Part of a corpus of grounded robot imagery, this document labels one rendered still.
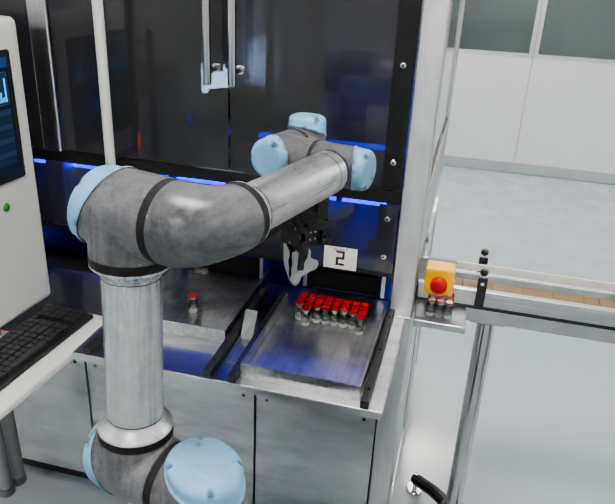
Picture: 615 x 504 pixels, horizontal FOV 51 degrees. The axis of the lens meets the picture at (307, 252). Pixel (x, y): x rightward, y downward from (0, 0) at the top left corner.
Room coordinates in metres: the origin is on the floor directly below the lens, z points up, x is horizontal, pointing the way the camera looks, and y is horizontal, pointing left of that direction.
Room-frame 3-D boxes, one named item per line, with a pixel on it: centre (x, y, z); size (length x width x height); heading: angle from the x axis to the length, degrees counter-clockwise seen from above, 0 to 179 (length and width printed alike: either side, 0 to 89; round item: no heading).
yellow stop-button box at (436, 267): (1.46, -0.33, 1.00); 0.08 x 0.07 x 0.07; 167
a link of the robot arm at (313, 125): (1.26, 0.01, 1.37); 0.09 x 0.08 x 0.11; 152
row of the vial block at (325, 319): (1.40, -0.06, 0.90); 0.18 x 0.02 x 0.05; 76
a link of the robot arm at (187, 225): (0.94, 0.04, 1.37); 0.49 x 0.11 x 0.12; 152
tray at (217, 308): (1.48, 0.27, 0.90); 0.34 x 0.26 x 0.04; 167
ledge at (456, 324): (1.50, -0.36, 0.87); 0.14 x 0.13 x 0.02; 167
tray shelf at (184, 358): (1.38, 0.12, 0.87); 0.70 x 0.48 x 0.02; 77
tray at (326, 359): (1.29, -0.04, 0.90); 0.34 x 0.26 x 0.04; 166
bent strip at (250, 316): (1.28, 0.14, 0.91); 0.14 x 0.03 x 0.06; 167
